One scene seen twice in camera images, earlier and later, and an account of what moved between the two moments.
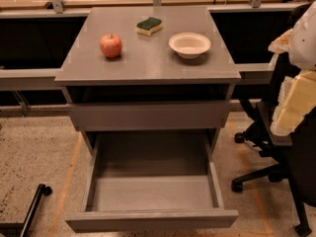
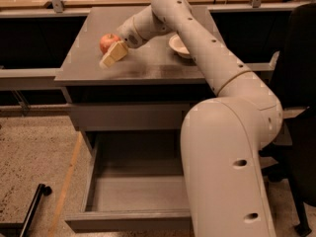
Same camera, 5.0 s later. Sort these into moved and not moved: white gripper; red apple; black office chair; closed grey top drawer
Moved: white gripper
Not moved: black office chair; closed grey top drawer; red apple
